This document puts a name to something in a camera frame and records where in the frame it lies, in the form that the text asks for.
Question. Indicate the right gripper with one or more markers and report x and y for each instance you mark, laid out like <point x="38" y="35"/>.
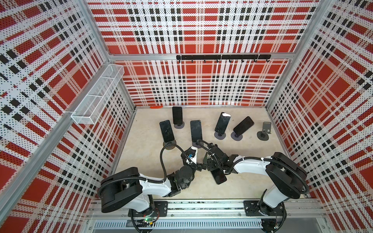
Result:
<point x="209" y="165"/>

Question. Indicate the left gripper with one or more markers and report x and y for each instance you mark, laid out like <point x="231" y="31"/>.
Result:
<point x="199" y="166"/>

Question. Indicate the black phone with white sticker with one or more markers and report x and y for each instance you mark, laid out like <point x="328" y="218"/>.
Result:
<point x="218" y="176"/>

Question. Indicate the black phone with pink edge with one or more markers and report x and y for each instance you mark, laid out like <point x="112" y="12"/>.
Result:
<point x="222" y="123"/>

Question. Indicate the blue-edged phone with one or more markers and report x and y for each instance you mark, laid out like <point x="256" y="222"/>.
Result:
<point x="243" y="126"/>

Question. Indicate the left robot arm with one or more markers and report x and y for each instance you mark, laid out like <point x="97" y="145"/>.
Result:
<point x="133" y="190"/>

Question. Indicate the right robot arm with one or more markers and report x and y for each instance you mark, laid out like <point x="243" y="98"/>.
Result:
<point x="289" y="179"/>

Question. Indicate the grey centre phone stand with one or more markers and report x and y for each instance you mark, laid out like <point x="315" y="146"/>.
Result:
<point x="198" y="144"/>

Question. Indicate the grey stand of blue phone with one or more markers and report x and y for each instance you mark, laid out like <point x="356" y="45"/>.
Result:
<point x="235" y="137"/>

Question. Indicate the wooden-base phone stand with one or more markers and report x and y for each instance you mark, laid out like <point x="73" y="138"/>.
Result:
<point x="169" y="145"/>

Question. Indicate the black phone in centre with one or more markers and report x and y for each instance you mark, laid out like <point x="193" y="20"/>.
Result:
<point x="196" y="130"/>

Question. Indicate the grey stand at back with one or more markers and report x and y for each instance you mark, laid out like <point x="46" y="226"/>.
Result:
<point x="179" y="126"/>

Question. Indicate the black phone on wooden stand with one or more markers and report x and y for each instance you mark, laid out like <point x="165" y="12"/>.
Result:
<point x="166" y="131"/>

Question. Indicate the dark grey far-right phone stand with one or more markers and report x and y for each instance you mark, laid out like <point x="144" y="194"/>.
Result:
<point x="266" y="130"/>

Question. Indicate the black phone at back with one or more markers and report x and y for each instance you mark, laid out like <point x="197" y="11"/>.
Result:
<point x="177" y="115"/>

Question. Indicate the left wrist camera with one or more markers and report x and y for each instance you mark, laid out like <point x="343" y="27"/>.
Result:
<point x="192" y="155"/>

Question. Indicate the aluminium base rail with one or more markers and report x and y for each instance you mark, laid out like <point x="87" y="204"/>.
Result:
<point x="232" y="216"/>

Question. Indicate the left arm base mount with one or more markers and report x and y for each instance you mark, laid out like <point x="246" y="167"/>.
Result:
<point x="145" y="221"/>

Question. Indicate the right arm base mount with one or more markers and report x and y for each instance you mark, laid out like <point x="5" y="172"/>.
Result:
<point x="259" y="208"/>

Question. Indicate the black hook rail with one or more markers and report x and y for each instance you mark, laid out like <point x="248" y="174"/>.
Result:
<point x="253" y="57"/>

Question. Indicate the white wire mesh basket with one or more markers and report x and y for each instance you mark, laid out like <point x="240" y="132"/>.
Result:
<point x="91" y="107"/>

